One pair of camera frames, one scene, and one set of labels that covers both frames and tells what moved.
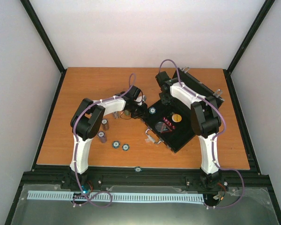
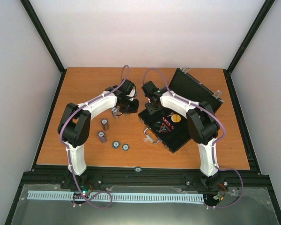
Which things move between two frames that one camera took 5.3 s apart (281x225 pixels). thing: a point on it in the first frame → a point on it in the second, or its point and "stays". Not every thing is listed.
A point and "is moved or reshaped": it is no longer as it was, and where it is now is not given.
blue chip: [115, 144] stays
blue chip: [125, 147] stays
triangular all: [161, 127] is moved or reshaped
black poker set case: [171, 121] stays
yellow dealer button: [176, 117] stays
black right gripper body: [167, 99] → [153, 109]
